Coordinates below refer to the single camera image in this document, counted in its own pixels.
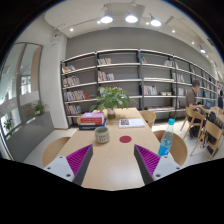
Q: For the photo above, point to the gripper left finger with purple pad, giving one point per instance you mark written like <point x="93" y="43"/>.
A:
<point x="72" y="167"/>

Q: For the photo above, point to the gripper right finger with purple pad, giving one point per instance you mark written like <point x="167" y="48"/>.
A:
<point x="152" y="166"/>

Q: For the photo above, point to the clear blue water bottle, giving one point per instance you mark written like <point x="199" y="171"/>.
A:
<point x="167" y="139"/>

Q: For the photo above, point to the wooden chair front left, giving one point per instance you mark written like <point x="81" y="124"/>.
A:
<point x="53" y="149"/>

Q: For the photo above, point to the wooden chair front right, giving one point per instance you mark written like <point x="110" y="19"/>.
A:
<point x="178" y="150"/>

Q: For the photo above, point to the red round coaster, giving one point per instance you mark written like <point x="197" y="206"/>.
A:
<point x="125" y="139"/>

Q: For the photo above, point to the dark blue bottom book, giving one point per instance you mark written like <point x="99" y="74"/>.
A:
<point x="90" y="126"/>

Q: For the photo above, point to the grey ceramic cup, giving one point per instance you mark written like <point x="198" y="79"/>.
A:
<point x="102" y="134"/>

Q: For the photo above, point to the red book on stack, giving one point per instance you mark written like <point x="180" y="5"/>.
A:
<point x="96" y="118"/>

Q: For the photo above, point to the open white book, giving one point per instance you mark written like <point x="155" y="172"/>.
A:
<point x="131" y="123"/>

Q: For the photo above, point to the wooden chair far right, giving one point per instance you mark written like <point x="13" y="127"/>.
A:
<point x="149" y="117"/>

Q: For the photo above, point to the seated person brown shirt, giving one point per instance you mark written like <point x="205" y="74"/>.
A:
<point x="190" y="101"/>

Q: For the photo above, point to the wooden chair under person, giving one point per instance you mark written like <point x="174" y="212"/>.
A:
<point x="194" y="119"/>

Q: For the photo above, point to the small plant by window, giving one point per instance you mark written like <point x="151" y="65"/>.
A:
<point x="39" y="108"/>

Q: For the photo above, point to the wooden chair right foreground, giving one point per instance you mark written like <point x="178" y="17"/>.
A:
<point x="210" y="135"/>

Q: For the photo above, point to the potted green plant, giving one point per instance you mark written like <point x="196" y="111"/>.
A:
<point x="110" y="99"/>

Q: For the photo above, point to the laptop on far table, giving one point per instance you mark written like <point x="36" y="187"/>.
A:
<point x="207" y="105"/>

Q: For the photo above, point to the large grey bookshelf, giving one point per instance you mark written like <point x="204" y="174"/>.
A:
<point x="153" y="80"/>

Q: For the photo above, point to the ceiling spot lamp right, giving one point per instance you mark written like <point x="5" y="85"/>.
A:
<point x="155" y="22"/>

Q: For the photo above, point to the ceiling spot lamp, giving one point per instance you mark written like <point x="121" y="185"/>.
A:
<point x="155" y="22"/>
<point x="106" y="19"/>
<point x="131" y="18"/>

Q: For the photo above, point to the ceiling spot lamp middle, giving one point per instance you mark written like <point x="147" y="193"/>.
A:
<point x="131" y="18"/>

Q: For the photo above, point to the ceiling spot lamp left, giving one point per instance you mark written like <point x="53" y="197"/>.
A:
<point x="106" y="19"/>

